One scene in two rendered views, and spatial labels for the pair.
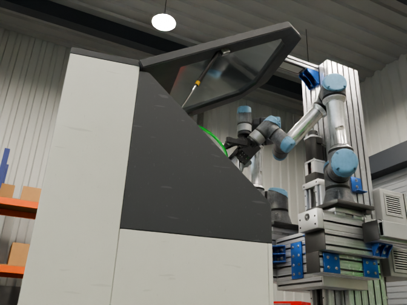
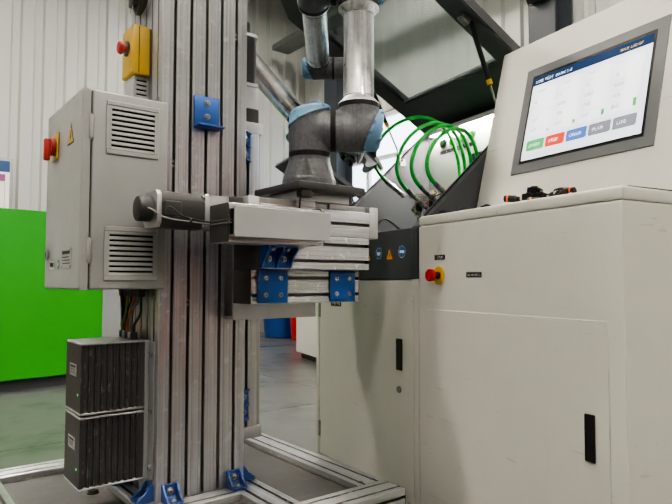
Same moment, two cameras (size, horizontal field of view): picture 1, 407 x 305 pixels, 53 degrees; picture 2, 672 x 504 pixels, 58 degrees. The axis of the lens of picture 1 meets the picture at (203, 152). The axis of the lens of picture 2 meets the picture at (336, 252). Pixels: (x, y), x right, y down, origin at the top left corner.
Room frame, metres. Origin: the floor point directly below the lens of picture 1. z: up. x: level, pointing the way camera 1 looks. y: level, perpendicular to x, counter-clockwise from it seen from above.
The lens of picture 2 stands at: (3.97, -0.77, 0.78)
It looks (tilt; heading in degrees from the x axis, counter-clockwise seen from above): 3 degrees up; 167
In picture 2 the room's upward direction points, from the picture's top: straight up
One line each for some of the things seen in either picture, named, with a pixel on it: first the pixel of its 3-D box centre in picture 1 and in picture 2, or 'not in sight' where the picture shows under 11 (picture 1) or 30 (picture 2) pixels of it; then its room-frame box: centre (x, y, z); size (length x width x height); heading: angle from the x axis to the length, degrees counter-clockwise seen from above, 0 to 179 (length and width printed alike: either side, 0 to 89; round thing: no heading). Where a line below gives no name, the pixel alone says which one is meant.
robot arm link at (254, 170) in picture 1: (255, 167); (357, 56); (2.36, -0.33, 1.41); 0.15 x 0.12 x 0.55; 75
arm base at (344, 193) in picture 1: (338, 198); not in sight; (1.88, -0.66, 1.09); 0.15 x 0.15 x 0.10
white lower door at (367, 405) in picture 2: not in sight; (361, 376); (1.90, -0.19, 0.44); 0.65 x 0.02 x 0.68; 15
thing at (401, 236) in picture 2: not in sight; (365, 256); (1.90, -0.17, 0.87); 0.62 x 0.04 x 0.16; 15
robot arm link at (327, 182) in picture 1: (336, 174); not in sight; (1.88, -0.66, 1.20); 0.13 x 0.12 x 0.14; 174
